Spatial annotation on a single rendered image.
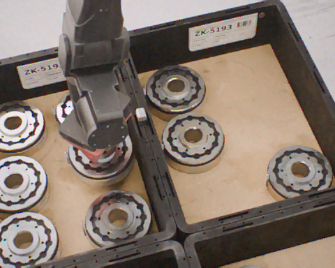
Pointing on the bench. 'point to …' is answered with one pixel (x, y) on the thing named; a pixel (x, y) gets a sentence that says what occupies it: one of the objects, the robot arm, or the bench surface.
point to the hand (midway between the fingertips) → (101, 146)
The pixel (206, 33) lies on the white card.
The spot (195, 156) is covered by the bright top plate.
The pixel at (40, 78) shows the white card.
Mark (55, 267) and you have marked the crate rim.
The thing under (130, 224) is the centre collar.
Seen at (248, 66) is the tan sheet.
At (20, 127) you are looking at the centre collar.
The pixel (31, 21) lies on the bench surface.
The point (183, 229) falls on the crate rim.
